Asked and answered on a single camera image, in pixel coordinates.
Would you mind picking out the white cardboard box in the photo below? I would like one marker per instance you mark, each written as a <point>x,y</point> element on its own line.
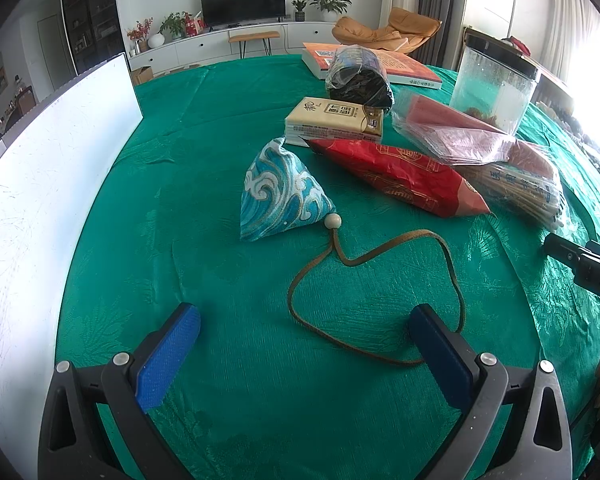
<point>40,220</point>

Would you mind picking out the white tv cabinet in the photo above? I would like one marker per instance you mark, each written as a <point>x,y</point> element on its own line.
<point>200,47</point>

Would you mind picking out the orange book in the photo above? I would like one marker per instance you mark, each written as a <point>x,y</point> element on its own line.
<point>410,70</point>

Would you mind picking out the dark glass display cabinet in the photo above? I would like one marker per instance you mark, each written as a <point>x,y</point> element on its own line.
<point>90,15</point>

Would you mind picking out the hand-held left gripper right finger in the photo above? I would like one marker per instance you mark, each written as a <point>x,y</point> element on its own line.
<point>442,355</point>

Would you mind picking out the brown cardboard box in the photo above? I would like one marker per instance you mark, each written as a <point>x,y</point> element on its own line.
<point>142,76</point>

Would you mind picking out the bundle of wooden sticks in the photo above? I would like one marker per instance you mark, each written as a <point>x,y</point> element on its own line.
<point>520,185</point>

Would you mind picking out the green satin tablecloth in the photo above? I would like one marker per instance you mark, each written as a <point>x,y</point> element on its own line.
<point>205,270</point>

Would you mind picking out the orange rocking lounge chair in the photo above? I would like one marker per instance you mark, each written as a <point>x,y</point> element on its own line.
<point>380,32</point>

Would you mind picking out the beige tissue pack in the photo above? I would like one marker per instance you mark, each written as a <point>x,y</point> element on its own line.
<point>330,117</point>

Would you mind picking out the large green potted plant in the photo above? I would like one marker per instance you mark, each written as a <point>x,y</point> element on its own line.
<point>330,2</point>

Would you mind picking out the wooden dining chair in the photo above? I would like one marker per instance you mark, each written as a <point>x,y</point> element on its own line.
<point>25,101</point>

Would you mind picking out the clear jar with black lid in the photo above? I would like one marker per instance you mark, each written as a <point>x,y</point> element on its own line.
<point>485,90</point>

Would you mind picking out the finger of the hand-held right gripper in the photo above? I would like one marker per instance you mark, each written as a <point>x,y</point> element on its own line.
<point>562,251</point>

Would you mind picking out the potted plant with red decorations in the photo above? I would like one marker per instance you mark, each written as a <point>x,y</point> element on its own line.
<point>177,25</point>

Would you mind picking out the round white vase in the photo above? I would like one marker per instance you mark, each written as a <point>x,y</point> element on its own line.
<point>156,40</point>

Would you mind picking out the wooden bench with metal legs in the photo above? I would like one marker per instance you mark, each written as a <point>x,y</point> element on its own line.
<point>254,36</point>

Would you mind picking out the black garbage bag roll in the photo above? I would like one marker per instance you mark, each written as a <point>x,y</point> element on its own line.
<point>360,80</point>

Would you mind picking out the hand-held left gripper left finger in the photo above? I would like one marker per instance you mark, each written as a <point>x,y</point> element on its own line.
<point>167,355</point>

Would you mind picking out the red flowers in vase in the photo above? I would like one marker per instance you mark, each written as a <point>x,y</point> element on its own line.
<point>139,35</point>

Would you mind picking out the red envelopes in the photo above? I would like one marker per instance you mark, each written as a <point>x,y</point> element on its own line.
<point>450,132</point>

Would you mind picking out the black television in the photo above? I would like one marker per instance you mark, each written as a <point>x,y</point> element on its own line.
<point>242,2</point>

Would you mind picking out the white sheer curtain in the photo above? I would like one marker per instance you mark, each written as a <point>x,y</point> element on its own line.
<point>572,25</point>

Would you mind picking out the red foil packet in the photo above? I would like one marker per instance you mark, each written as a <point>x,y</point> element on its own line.
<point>405,177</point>

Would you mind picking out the small green potted plant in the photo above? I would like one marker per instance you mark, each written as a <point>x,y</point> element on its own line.
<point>300,10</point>

